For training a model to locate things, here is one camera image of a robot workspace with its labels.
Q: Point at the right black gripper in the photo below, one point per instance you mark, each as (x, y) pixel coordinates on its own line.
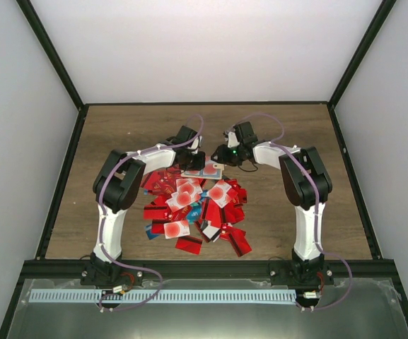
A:
(223, 156)

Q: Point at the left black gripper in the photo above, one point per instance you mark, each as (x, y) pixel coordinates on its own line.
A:
(199, 164)

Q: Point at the beige leather card holder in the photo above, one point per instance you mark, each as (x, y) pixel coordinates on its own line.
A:
(198, 173)

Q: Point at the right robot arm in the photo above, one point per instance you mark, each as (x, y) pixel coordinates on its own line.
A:
(307, 185)

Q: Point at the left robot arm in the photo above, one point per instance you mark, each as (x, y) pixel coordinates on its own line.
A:
(116, 188)

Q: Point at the white pink gradient card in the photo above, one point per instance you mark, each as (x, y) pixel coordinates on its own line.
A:
(185, 195)

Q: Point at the white red circle card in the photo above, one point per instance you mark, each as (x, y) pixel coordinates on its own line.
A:
(222, 193)

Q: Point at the red card bottom right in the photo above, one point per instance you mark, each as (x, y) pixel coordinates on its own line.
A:
(237, 240)

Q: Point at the red card bottom centre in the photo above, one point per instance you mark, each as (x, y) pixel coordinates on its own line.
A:
(189, 244)

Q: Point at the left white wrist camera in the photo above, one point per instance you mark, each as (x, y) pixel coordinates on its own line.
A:
(196, 143)

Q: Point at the light blue cable duct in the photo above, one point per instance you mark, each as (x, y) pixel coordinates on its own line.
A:
(167, 296)

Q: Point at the black front frame rail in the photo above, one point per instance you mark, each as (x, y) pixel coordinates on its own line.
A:
(278, 272)

